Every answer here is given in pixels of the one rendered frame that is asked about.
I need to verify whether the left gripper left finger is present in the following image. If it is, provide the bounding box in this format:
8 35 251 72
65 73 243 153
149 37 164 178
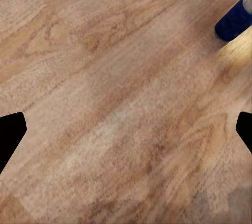
0 112 27 173

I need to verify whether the can of soda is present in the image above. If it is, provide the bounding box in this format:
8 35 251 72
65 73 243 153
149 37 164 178
215 0 252 41

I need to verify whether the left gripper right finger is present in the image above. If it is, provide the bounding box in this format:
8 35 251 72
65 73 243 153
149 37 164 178
236 112 252 153

